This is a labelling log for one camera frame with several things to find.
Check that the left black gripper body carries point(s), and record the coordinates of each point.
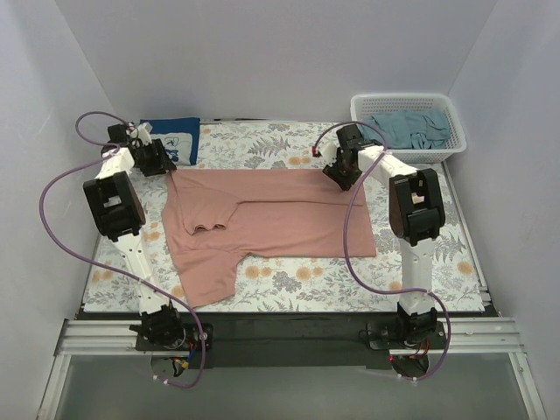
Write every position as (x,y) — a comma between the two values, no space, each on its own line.
(157,157)

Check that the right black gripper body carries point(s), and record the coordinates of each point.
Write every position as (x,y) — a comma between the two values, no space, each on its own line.
(342,169)

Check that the pink t shirt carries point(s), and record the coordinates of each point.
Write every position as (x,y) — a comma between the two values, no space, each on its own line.
(213,219)

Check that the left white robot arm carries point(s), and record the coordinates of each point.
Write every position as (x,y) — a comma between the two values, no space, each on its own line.
(119,216)

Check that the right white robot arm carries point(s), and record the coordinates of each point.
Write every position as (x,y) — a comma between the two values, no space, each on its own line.
(416,215)

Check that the folded navy printed t shirt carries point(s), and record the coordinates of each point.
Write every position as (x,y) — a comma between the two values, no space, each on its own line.
(179,136)

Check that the white plastic laundry basket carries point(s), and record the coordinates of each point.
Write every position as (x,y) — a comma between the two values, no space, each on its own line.
(364,105)

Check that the blue grey t shirt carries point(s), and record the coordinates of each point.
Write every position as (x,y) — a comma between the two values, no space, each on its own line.
(408,129)

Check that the floral patterned table cloth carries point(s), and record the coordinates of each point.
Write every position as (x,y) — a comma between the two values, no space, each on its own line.
(307,284)

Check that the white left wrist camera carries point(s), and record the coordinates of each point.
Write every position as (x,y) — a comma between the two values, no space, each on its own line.
(140,135)

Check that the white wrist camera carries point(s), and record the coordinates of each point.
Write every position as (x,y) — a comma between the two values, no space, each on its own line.
(140,135)
(327,152)

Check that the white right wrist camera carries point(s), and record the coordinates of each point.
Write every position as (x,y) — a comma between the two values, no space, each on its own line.
(327,152)

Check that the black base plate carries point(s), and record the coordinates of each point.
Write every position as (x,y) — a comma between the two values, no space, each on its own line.
(291,340)

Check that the aluminium frame rail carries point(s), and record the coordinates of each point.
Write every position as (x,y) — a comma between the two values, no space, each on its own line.
(469,335)

